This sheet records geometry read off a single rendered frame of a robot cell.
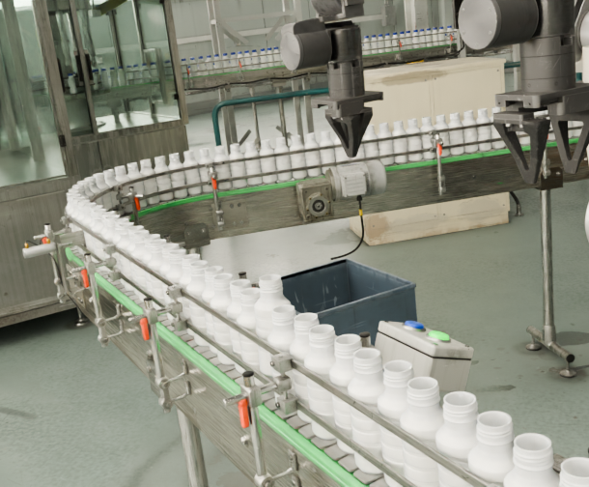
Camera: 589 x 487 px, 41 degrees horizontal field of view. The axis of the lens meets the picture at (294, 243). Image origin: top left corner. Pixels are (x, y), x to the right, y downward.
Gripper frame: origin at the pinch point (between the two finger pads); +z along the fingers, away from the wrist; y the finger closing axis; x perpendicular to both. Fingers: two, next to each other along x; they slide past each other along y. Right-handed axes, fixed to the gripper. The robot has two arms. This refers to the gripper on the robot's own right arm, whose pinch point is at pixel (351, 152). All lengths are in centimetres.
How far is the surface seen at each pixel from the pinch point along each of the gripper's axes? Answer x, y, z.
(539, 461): 56, 25, 20
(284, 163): -152, -89, 38
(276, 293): -1.7, 16.2, 20.1
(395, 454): 33, 23, 31
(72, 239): -116, 10, 35
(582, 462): 59, 23, 19
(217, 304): -19.4, 17.7, 26.5
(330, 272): -65, -42, 49
